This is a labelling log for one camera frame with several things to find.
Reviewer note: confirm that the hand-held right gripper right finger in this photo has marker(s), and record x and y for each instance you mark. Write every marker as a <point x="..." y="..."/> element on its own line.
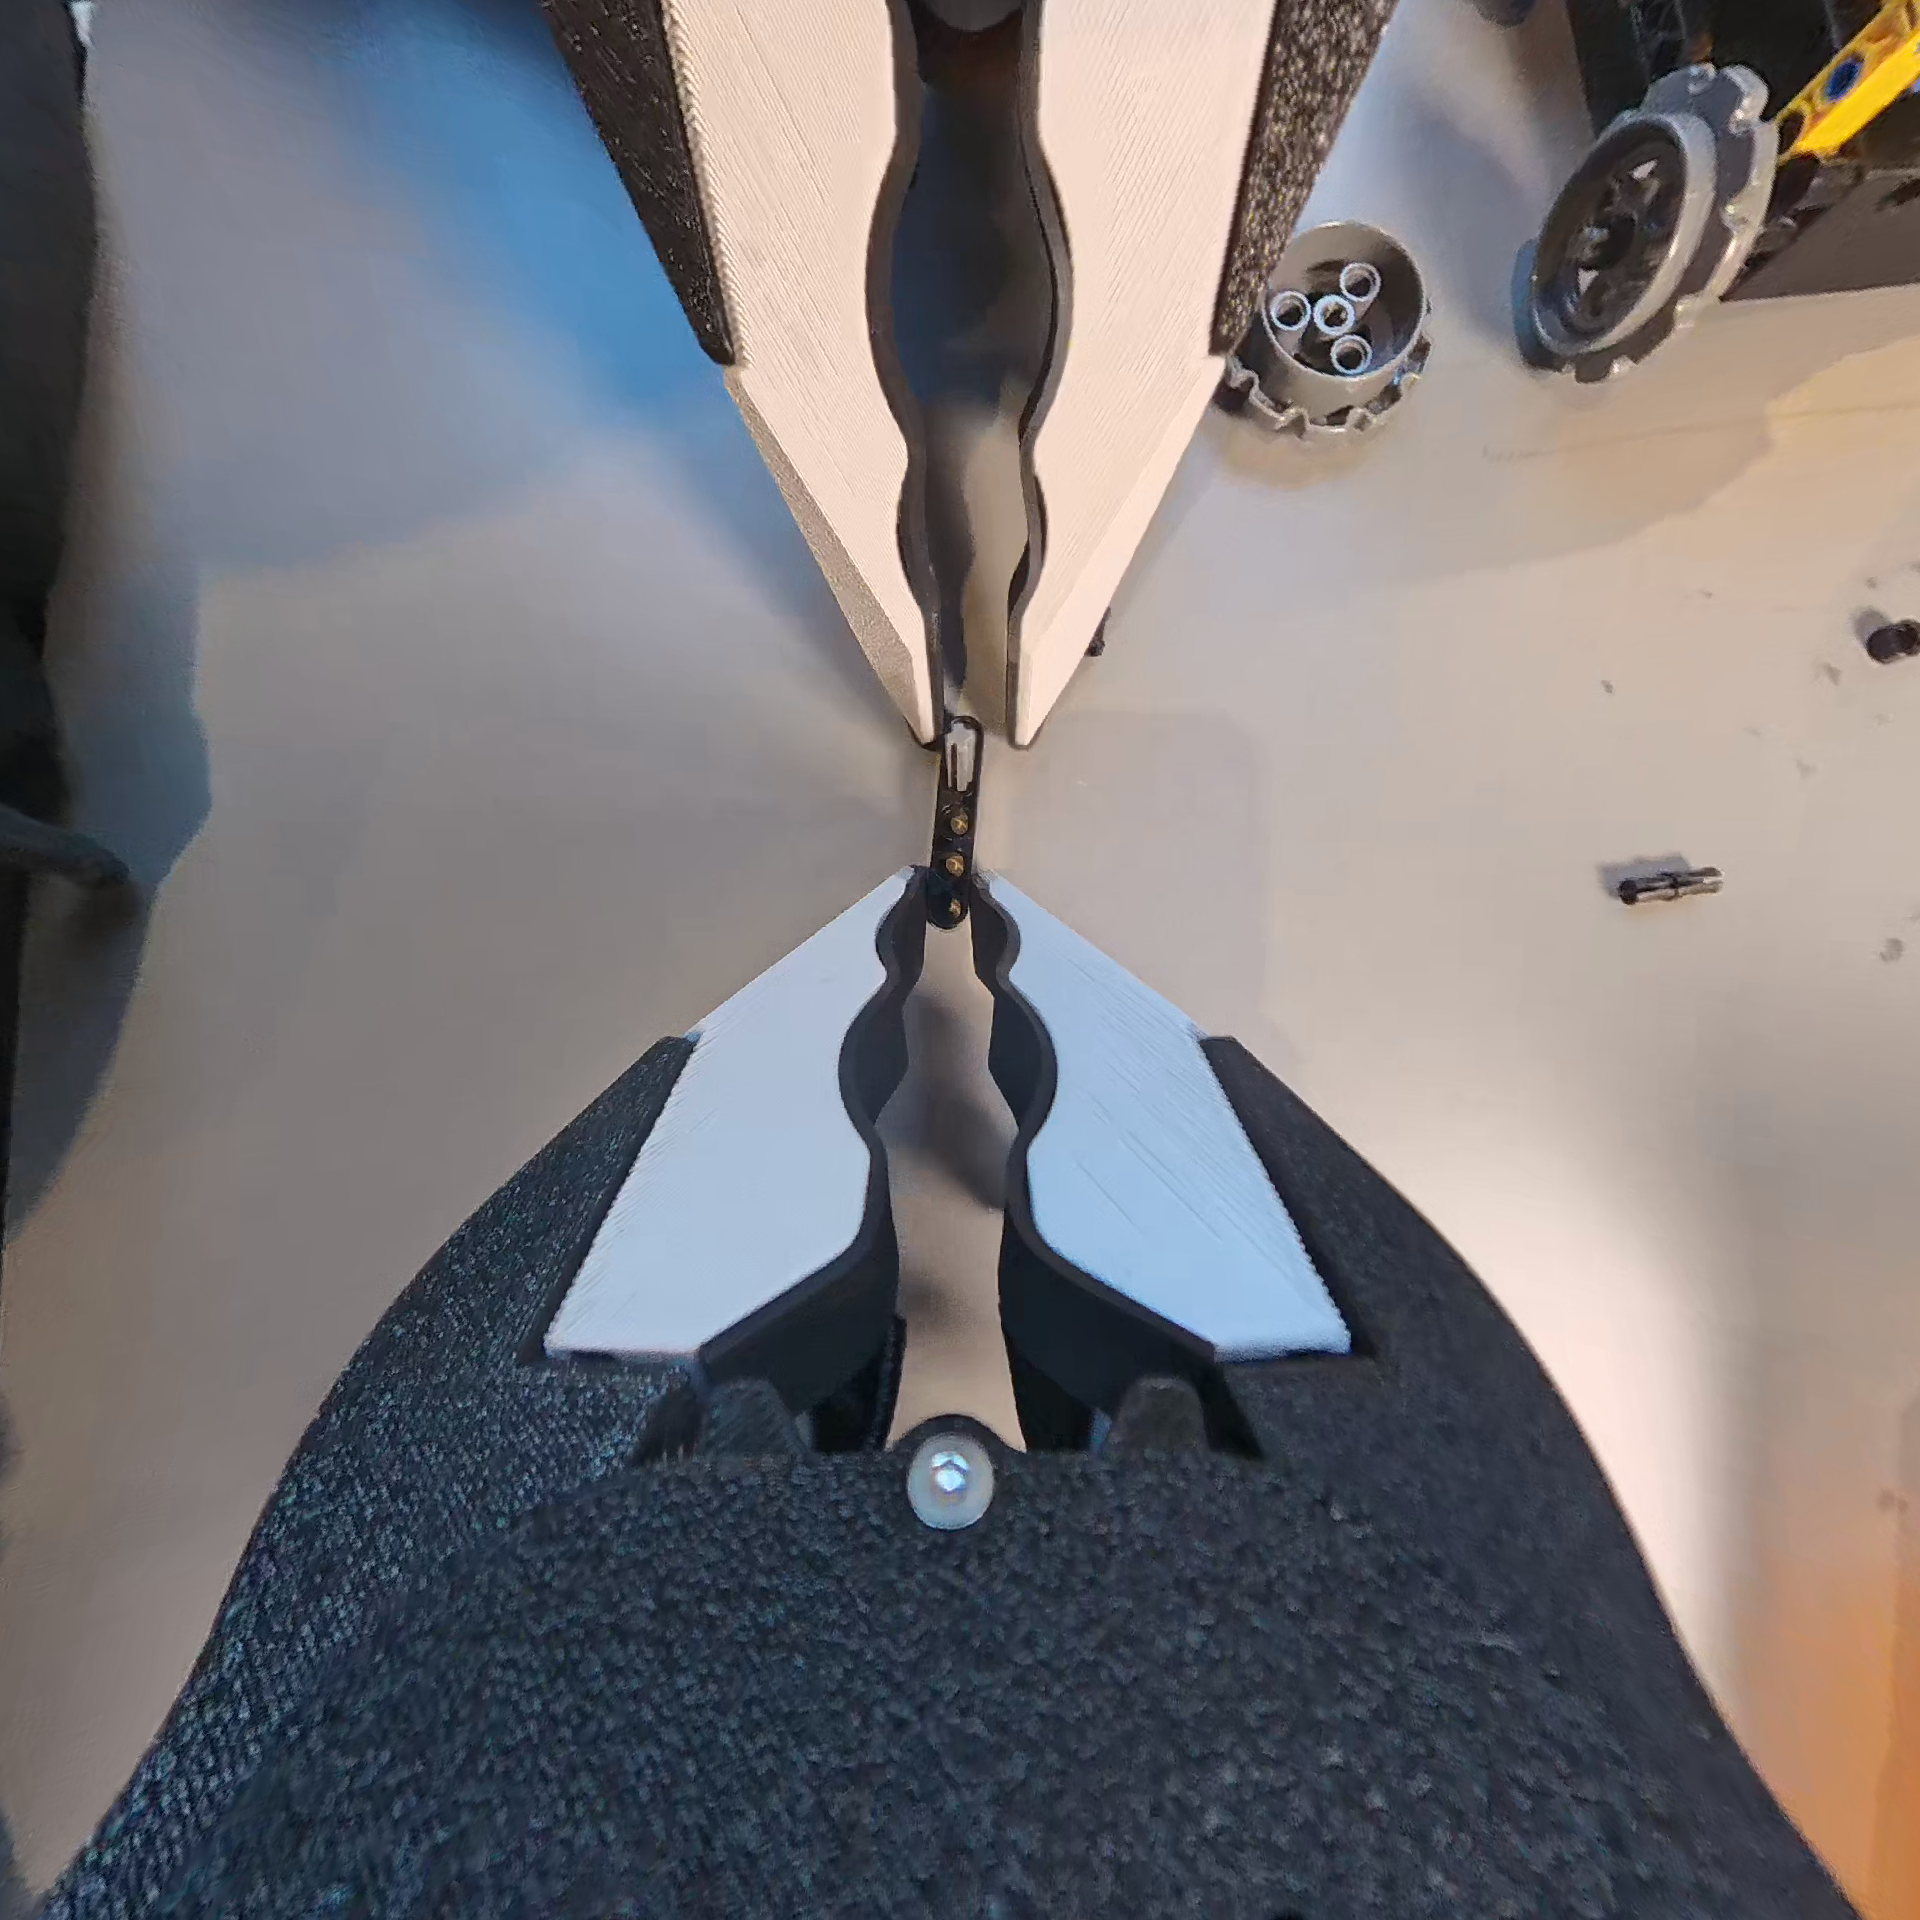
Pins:
<point x="1170" y="1201"/>

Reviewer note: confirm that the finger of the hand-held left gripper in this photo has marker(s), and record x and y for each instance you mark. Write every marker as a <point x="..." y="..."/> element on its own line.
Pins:
<point x="795" y="241"/>
<point x="1158" y="241"/>

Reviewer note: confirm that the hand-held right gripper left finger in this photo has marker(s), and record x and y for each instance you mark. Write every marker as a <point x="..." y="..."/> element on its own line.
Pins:
<point x="721" y="1201"/>

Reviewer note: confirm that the thin black holed brick beam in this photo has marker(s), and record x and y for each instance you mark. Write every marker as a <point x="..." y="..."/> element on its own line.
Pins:
<point x="954" y="826"/>

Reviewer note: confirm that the yellow toy brick vehicle model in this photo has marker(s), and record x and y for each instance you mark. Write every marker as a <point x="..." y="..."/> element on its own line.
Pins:
<point x="1679" y="181"/>

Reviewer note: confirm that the grey desk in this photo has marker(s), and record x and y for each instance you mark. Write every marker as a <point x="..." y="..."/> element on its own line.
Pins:
<point x="453" y="752"/>

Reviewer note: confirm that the grey toothed brick wheel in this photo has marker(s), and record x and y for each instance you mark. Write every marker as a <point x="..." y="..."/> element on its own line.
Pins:
<point x="1338" y="323"/>

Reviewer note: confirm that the small black brick pin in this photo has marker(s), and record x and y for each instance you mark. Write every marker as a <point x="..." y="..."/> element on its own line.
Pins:
<point x="1670" y="883"/>

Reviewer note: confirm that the person in black hoodie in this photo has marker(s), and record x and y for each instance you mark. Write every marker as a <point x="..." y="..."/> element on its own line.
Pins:
<point x="30" y="603"/>

